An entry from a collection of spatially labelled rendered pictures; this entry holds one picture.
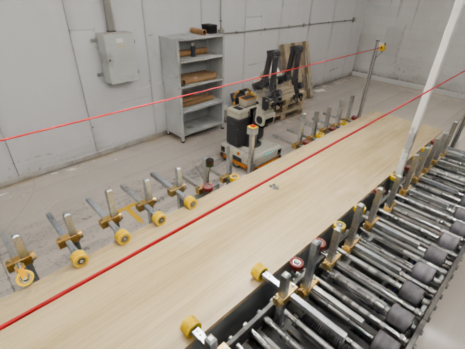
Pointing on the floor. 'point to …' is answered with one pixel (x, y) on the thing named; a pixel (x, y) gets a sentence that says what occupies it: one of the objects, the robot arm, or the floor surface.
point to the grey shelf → (188, 122)
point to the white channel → (431, 82)
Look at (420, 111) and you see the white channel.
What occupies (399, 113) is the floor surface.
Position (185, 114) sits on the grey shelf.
